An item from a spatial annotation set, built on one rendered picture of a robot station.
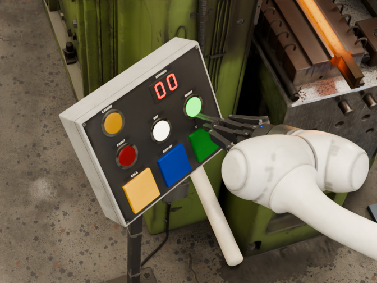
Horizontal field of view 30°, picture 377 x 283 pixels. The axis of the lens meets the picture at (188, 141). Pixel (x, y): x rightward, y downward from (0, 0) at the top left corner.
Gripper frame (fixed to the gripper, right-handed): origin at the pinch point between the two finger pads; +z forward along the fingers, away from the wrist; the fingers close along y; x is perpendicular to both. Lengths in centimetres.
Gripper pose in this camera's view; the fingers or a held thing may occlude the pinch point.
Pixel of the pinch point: (208, 123)
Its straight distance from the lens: 157.4
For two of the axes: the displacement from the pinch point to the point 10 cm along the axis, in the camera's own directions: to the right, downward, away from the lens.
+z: -6.5, -2.3, 7.3
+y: 7.1, -5.4, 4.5
